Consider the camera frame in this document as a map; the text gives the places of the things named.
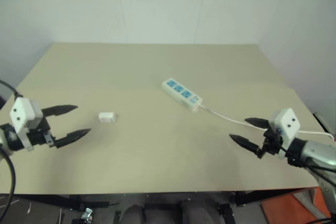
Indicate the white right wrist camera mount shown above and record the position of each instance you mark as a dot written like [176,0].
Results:
[287,122]

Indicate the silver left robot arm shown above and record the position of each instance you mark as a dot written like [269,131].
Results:
[10,140]

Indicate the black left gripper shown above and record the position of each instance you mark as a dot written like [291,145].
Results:
[39,136]

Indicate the silver metal clamp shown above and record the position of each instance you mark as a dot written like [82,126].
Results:
[87,213]

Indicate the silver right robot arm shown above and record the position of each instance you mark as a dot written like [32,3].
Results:
[315,151]

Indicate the orange floor object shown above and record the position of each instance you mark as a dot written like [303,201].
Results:
[291,209]

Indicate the white plug adapter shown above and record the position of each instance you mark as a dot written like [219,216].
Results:
[107,117]

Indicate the dark rounded shape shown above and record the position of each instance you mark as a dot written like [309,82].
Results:
[133,214]

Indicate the black table frame bar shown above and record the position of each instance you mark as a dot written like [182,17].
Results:
[65,203]

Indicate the white power strip blue sockets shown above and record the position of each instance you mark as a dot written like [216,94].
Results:
[181,93]

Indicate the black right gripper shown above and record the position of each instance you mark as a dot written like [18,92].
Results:
[271,144]

